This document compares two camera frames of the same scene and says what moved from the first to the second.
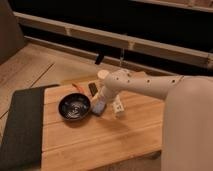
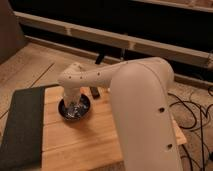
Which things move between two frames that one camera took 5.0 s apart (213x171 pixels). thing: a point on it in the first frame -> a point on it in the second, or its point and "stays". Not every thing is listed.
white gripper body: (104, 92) -> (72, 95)
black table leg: (99, 57) stays
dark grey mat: (22, 145) stays
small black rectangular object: (93, 89) stays
